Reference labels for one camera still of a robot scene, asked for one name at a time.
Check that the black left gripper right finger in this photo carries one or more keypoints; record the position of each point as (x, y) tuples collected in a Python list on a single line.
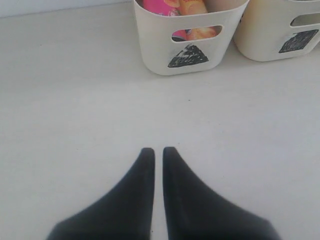
[(195, 212)]

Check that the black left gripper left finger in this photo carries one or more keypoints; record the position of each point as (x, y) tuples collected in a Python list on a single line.
[(124, 213)]

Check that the pink Lay's chips can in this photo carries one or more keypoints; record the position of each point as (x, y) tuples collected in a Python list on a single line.
[(169, 8)]

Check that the yellow chips can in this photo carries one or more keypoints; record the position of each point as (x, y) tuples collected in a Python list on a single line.
[(196, 9)]

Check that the cream bin with triangle mark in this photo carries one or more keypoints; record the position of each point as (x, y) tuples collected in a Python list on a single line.
[(163, 56)]

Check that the cream bin with square mark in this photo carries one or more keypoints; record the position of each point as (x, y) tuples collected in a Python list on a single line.
[(272, 30)]

